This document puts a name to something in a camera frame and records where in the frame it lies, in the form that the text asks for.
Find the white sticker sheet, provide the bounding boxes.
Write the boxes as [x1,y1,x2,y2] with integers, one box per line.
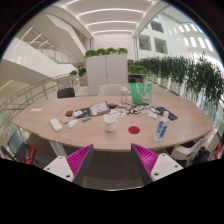
[108,108,128,118]

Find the clear blue-labelled water bottle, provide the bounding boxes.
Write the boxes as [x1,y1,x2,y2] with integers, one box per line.
[153,110,170,142]

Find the white cabinet with plants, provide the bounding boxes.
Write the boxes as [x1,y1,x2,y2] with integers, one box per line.
[83,47,130,97]

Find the black office chair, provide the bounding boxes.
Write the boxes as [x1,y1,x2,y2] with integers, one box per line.
[56,87,76,99]

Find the clear plastic bottle white cap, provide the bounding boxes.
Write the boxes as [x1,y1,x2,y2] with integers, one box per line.
[119,84,129,107]

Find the flat round red coaster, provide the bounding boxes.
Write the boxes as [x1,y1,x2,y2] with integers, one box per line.
[128,125,141,135]

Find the ceiling light strips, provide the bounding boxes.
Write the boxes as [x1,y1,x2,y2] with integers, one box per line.
[64,0,158,36]

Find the white office chair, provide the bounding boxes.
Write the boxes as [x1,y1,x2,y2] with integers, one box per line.
[98,83,124,97]

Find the green tote bag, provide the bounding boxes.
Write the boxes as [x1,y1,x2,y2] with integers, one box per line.
[129,82,153,106]

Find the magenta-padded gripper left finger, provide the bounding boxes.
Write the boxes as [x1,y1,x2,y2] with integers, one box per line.
[43,143,95,187]

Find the white ceramic mug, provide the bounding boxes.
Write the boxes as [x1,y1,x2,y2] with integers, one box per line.
[103,114,118,133]

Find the open printed booklet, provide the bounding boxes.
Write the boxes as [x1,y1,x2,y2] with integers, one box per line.
[88,100,111,117]

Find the black tablet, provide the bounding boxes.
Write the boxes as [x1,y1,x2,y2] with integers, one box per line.
[73,107,92,119]

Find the potted green plant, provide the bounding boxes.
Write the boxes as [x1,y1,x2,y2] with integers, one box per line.
[77,67,89,87]
[68,69,79,85]

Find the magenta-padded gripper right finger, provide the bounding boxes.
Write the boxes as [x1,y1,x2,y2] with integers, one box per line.
[130,143,184,186]

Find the red and black chair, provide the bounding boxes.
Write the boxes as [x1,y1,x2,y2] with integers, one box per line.
[0,129,38,166]

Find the dark blue keyboard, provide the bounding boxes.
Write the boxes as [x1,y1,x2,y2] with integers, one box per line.
[155,106,179,121]

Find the white computer mouse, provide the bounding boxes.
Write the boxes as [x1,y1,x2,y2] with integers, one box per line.
[67,119,79,129]

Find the white chair dark seat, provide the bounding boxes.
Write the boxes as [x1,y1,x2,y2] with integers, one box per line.
[169,133,214,166]

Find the long green hedge planter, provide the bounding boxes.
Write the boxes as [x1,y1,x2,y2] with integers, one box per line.
[133,54,224,111]

